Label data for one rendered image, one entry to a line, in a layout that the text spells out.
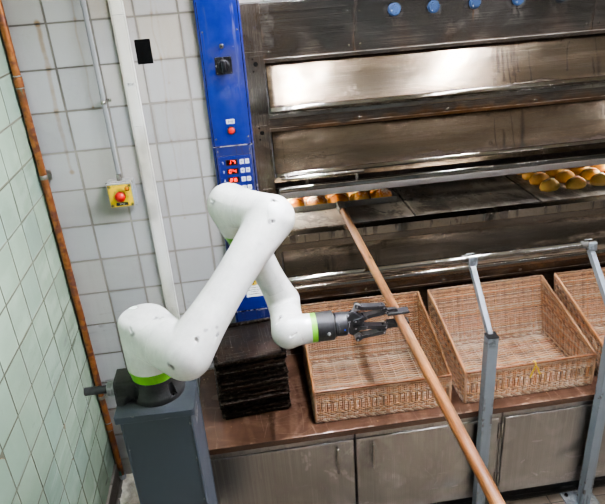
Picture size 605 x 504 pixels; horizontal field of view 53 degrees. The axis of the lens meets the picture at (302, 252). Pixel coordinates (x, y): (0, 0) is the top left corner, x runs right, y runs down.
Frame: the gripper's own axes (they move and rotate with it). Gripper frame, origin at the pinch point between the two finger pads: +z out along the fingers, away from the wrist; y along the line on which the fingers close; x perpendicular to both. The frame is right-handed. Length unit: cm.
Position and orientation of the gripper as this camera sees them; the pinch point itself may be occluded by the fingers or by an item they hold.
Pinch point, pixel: (397, 316)
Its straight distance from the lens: 193.9
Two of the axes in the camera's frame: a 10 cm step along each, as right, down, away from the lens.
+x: 1.4, 4.1, -9.0
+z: 9.9, -1.2, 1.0
